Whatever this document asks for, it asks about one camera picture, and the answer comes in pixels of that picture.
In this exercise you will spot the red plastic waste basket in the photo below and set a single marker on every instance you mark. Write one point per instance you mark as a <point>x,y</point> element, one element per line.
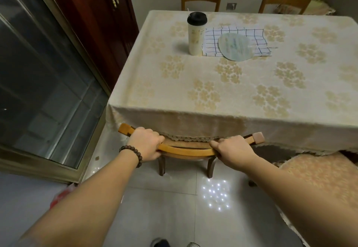
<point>60,196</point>

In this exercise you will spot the person's sneaker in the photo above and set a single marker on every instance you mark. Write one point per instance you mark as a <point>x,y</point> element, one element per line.
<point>193,244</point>
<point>160,243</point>

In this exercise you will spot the person's right hand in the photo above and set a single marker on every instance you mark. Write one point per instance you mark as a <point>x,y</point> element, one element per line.
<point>237,154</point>

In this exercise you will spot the person's left forearm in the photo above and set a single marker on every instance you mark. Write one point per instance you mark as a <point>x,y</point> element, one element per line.
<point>78,205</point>

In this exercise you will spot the person's right sneaker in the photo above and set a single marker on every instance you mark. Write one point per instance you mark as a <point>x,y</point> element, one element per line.
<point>193,244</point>

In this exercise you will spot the person's right forearm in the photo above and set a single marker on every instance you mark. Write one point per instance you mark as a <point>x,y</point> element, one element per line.
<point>307,185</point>

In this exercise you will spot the white blue checked cloth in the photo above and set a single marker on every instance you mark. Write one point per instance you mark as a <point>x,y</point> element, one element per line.
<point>212,40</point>

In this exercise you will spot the person's left sneaker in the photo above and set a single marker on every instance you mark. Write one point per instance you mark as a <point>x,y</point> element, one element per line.
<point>160,243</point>

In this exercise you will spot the person's left hand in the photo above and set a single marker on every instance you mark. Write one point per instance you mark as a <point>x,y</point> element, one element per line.
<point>145,143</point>

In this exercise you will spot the dark red wooden cabinet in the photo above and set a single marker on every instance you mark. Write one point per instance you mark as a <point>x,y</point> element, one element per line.
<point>92,31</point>

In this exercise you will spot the pale round hand fan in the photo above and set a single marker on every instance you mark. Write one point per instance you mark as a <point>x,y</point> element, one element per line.
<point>237,47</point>

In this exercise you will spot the dining table with cream tablecloth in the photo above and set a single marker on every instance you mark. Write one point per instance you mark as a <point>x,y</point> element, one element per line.
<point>237,87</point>

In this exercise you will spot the gold framed glass sliding door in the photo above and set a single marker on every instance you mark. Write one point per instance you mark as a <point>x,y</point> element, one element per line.
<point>42,87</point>

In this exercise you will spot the wall power outlet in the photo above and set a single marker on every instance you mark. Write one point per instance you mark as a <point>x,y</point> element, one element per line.
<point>231,6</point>

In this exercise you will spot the cream tumbler black lid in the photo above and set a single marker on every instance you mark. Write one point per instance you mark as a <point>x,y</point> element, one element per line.
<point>195,37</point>

